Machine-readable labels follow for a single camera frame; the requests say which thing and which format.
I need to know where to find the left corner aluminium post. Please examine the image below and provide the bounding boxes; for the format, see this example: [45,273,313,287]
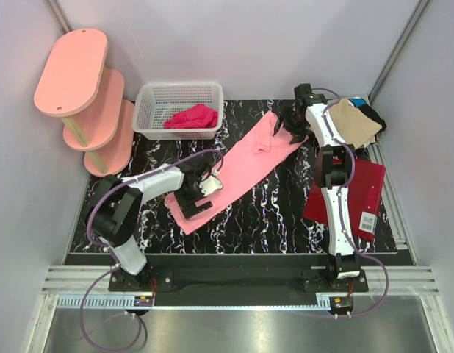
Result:
[43,0,72,34]

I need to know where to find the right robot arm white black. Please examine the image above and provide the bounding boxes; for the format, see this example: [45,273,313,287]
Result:
[273,83,361,292]

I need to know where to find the beige folded t shirt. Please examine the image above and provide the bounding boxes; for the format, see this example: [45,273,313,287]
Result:
[329,99,382,149]

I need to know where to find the aluminium frame rail front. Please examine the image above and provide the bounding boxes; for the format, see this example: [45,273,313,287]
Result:
[41,265,439,311]

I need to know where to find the black folded garment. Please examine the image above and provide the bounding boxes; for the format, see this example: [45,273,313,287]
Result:
[358,104,387,143]

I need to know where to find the pink three tier shelf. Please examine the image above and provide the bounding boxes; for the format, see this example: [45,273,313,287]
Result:
[34,28,134,177]

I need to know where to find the blue folded garment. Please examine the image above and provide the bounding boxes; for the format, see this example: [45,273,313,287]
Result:
[348,97,367,108]

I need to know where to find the white plastic laundry basket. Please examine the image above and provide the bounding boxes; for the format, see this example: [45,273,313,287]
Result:
[132,81,224,140]

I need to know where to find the corner aluminium post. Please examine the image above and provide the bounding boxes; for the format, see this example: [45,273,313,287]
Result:
[368,0,432,104]
[43,0,72,34]

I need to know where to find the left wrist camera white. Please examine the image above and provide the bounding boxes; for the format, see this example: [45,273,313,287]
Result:
[199,171,223,197]

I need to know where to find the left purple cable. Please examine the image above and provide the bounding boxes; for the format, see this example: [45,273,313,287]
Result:
[79,149,226,350]

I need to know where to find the light pink t shirt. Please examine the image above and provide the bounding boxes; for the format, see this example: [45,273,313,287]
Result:
[165,112,300,235]

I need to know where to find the right corner aluminium post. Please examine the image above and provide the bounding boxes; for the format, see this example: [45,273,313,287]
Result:
[368,0,432,104]

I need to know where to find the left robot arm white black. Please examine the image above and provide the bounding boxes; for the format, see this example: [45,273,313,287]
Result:
[85,154,222,291]

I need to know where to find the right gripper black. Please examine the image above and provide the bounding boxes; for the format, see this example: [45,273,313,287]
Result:
[273,106,309,145]

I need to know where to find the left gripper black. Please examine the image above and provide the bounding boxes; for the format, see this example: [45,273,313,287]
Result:
[174,180,212,219]

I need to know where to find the red plastic folding board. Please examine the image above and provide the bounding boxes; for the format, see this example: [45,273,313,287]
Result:
[303,159,386,241]

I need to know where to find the magenta t shirt in basket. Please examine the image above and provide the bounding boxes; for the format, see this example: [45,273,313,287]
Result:
[164,104,218,129]

